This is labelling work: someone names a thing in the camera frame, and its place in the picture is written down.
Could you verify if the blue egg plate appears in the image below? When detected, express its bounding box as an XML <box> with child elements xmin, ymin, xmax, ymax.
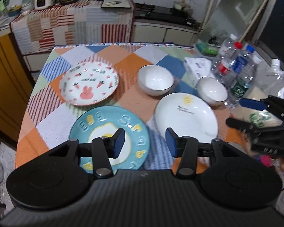
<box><xmin>69</xmin><ymin>106</ymin><xmax>150</xmax><ymax>172</ymax></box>

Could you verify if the white sun plate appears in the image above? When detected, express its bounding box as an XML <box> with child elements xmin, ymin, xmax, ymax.
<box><xmin>154</xmin><ymin>93</ymin><xmax>218</xmax><ymax>143</ymax></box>

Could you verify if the white bowl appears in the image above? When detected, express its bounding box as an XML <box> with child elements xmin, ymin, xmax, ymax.
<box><xmin>196</xmin><ymin>76</ymin><xmax>228</xmax><ymax>107</ymax></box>
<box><xmin>137</xmin><ymin>65</ymin><xmax>175</xmax><ymax>96</ymax></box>

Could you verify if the pink bunny plate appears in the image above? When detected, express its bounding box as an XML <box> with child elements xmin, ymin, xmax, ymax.
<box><xmin>59</xmin><ymin>61</ymin><xmax>119</xmax><ymax>106</ymax></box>

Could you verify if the green label water bottle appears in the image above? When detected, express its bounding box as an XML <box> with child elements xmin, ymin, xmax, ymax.
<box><xmin>227</xmin><ymin>55</ymin><xmax>261</xmax><ymax>108</ymax></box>

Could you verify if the rice bag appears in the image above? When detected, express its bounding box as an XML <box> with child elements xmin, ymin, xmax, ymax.
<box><xmin>232</xmin><ymin>58</ymin><xmax>284</xmax><ymax>128</ymax></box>

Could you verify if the blue label water bottle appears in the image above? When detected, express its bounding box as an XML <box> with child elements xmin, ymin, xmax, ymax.
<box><xmin>232</xmin><ymin>45</ymin><xmax>254</xmax><ymax>74</ymax></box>

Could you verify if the red cap water bottle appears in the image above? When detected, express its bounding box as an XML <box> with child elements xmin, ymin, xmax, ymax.
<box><xmin>213</xmin><ymin>42</ymin><xmax>243</xmax><ymax>87</ymax></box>

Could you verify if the clear white cap bottle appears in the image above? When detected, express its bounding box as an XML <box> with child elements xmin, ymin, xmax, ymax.
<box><xmin>211</xmin><ymin>34</ymin><xmax>238</xmax><ymax>70</ymax></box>

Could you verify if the tissue pack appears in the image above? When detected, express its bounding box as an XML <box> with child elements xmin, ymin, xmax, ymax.
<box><xmin>184</xmin><ymin>58</ymin><xmax>214</xmax><ymax>87</ymax></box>

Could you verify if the green basket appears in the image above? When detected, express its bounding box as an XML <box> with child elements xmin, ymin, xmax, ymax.
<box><xmin>195</xmin><ymin>39</ymin><xmax>220</xmax><ymax>57</ymax></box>

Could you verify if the wooden folding chair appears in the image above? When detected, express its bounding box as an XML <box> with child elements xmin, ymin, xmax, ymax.
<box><xmin>0</xmin><ymin>33</ymin><xmax>35</xmax><ymax>148</ymax></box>

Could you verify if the patchwork counter cloth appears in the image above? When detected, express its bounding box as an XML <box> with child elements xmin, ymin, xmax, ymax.
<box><xmin>11</xmin><ymin>0</ymin><xmax>134</xmax><ymax>55</ymax></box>

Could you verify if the gas stove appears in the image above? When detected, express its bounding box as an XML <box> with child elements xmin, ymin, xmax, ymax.
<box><xmin>134</xmin><ymin>3</ymin><xmax>201</xmax><ymax>29</ymax></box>

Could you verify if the cutting board tray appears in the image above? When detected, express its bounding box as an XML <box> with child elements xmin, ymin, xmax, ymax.
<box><xmin>101</xmin><ymin>0</ymin><xmax>132</xmax><ymax>8</ymax></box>

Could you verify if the white rice cooker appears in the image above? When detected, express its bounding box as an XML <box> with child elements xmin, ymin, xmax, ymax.
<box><xmin>34</xmin><ymin>0</ymin><xmax>54</xmax><ymax>10</ymax></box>

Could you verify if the blue bowl on counter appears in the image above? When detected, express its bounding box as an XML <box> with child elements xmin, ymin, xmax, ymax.
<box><xmin>7</xmin><ymin>5</ymin><xmax>22</xmax><ymax>17</ymax></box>

